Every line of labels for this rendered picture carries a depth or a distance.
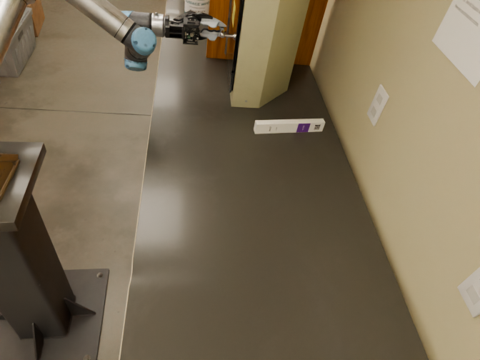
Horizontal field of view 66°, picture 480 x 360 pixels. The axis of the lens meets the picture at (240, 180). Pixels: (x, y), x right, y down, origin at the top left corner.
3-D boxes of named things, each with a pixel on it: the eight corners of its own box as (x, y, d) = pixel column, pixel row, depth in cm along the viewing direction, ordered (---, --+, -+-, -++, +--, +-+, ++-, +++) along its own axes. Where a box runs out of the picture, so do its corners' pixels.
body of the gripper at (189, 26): (199, 46, 130) (164, 43, 128) (199, 34, 136) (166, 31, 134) (201, 24, 125) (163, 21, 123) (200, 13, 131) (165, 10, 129)
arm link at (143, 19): (121, 38, 131) (121, 14, 130) (153, 41, 133) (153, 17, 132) (116, 31, 123) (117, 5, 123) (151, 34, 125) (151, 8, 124)
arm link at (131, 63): (126, 63, 120) (127, 28, 120) (122, 70, 131) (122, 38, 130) (151, 66, 124) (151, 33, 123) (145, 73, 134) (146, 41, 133)
